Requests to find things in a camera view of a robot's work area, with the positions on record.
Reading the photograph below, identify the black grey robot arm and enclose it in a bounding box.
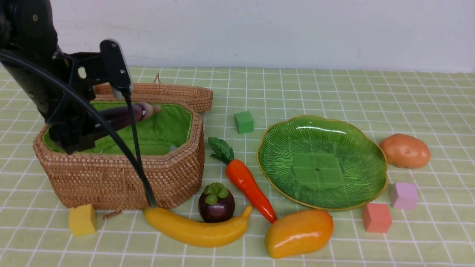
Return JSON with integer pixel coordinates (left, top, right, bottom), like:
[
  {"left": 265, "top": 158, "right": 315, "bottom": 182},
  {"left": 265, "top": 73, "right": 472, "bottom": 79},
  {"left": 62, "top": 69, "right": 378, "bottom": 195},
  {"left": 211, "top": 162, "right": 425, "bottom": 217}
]
[{"left": 1, "top": 0, "right": 105, "bottom": 154}]

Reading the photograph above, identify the purple toy mangosteen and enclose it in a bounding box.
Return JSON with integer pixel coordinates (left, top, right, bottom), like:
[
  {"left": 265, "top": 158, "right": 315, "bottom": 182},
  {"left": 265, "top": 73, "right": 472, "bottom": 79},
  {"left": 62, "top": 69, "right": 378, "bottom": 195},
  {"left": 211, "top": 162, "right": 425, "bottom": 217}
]
[{"left": 198, "top": 182, "right": 235, "bottom": 223}]

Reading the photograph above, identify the orange yellow toy mango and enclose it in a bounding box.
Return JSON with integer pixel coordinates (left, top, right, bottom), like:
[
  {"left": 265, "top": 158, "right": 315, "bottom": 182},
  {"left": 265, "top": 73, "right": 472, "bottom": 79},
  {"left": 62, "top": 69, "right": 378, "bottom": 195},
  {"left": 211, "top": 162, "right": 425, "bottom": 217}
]
[{"left": 264, "top": 209, "right": 334, "bottom": 259}]

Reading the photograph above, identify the green wooden cube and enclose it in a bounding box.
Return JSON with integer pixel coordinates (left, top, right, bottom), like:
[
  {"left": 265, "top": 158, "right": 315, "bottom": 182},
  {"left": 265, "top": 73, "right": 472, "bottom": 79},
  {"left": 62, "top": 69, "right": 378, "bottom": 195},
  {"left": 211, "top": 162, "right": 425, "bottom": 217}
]
[{"left": 234, "top": 111, "right": 254, "bottom": 135}]

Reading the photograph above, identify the woven wicker basket green lining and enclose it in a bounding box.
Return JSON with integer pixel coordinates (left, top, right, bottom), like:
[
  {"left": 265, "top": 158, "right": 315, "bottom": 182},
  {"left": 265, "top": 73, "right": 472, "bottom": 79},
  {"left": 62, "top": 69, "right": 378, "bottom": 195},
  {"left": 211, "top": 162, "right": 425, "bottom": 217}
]
[{"left": 33, "top": 98, "right": 205, "bottom": 210}]

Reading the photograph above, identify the orange toy carrot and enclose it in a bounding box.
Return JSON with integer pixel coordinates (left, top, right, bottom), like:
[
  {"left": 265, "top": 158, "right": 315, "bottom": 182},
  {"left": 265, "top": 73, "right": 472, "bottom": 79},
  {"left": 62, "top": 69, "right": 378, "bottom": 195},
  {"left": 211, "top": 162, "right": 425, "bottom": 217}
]
[{"left": 207, "top": 137, "right": 278, "bottom": 224}]

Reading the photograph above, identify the black cable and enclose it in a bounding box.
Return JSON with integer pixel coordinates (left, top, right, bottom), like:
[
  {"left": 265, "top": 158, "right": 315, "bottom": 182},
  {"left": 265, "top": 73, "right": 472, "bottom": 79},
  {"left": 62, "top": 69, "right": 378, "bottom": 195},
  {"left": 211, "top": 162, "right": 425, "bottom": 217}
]
[{"left": 0, "top": 50, "right": 157, "bottom": 207}]

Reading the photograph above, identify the brown toy potato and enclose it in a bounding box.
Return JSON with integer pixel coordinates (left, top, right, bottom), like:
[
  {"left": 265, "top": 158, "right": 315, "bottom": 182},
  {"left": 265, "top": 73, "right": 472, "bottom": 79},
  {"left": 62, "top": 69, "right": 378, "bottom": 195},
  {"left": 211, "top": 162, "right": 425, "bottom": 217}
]
[{"left": 379, "top": 133, "right": 431, "bottom": 169}]

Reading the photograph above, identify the purple toy eggplant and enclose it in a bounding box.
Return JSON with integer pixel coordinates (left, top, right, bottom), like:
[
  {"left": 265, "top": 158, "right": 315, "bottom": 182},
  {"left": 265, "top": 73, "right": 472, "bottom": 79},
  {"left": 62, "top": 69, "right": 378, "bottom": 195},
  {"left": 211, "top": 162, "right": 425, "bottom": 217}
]
[{"left": 82, "top": 101, "right": 162, "bottom": 140}]

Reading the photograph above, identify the green checkered tablecloth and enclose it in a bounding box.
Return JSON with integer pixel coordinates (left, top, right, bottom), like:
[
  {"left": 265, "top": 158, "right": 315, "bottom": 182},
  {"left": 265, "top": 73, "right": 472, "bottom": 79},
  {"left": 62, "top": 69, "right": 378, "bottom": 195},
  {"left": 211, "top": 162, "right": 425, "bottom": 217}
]
[{"left": 0, "top": 67, "right": 475, "bottom": 267}]

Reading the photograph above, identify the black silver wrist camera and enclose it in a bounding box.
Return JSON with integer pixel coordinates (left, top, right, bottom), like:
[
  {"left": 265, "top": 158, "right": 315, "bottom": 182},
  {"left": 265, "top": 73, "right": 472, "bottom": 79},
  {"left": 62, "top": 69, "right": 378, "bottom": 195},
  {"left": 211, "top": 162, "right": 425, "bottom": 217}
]
[{"left": 99, "top": 39, "right": 133, "bottom": 101}]

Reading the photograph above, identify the yellow wooden cube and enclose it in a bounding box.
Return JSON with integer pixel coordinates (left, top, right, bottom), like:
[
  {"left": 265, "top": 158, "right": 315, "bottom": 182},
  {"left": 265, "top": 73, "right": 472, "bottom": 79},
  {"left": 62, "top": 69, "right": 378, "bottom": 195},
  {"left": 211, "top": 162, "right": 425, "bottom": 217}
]
[{"left": 68, "top": 204, "right": 97, "bottom": 237}]

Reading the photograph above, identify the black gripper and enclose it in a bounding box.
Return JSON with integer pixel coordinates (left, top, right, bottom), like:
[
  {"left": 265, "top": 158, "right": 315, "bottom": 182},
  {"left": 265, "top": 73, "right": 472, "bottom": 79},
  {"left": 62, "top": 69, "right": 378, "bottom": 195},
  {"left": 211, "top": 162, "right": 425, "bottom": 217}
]
[{"left": 46, "top": 52, "right": 109, "bottom": 154}]

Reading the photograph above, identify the green leaf-shaped plate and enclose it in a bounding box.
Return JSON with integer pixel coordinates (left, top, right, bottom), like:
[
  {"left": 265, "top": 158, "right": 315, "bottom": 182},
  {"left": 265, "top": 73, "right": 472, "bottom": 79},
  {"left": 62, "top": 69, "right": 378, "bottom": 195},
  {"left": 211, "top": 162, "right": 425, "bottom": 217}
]
[{"left": 256, "top": 115, "right": 389, "bottom": 211}]

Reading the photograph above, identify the yellow toy banana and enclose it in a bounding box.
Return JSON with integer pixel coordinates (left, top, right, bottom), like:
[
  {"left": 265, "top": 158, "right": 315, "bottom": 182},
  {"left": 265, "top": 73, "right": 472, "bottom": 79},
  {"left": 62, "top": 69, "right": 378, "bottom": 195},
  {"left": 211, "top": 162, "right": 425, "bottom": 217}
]
[{"left": 142, "top": 205, "right": 252, "bottom": 247}]

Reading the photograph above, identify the salmon red wooden cube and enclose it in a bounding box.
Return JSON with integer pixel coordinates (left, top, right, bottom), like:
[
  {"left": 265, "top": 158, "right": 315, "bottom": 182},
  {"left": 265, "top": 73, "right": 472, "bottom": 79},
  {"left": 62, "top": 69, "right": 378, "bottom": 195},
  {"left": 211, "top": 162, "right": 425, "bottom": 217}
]
[{"left": 362, "top": 202, "right": 392, "bottom": 233}]

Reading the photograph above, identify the pink wooden cube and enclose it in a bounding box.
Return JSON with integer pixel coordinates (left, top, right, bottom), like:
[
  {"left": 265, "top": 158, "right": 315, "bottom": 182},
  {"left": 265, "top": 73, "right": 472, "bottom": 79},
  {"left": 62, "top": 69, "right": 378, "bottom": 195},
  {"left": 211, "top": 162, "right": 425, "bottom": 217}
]
[{"left": 390, "top": 182, "right": 419, "bottom": 211}]

